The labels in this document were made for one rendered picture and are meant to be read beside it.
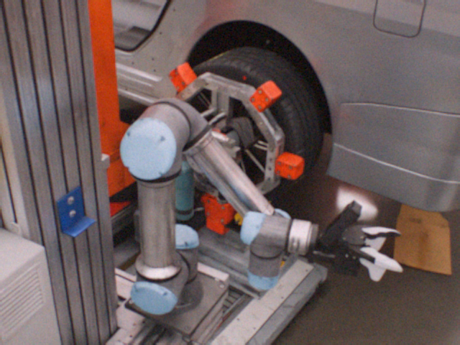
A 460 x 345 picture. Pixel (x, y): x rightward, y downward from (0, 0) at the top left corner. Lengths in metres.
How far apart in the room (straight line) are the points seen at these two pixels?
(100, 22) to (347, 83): 0.97
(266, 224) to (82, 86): 0.50
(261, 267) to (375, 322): 1.61
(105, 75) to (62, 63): 1.17
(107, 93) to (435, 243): 2.02
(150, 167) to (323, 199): 2.48
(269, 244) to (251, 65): 1.15
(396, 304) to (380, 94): 1.21
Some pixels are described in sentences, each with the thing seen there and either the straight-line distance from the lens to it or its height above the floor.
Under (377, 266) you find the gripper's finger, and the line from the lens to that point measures 1.25.
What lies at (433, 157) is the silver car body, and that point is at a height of 0.98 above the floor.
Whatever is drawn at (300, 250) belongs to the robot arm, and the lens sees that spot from 1.28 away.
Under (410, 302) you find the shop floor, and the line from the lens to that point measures 3.03.
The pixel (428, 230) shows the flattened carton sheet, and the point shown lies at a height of 0.01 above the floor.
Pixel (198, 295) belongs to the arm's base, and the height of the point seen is 0.85.
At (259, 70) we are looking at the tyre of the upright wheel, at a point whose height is 1.17.
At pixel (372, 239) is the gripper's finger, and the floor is 1.22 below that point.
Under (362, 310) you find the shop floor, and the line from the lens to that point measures 2.92.
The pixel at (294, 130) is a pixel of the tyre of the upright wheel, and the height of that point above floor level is 0.98.
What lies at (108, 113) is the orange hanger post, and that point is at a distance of 2.45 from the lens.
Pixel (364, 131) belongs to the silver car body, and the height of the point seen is 1.00.
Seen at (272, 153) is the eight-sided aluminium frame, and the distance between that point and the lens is 2.23.
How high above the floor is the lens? 2.02
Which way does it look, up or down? 32 degrees down
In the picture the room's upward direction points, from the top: 3 degrees clockwise
